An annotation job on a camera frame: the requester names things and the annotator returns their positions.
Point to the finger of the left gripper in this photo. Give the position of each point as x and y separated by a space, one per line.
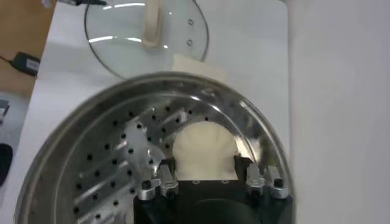
88 2

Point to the black power adapter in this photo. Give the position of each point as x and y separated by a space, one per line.
26 64

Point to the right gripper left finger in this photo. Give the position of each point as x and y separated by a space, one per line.
166 182

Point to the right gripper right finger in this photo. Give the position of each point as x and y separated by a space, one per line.
254 179

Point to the stainless steel steamer basket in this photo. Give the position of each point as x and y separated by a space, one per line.
100 146

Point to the white steamed baozi bun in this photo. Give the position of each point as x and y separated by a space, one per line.
204 149

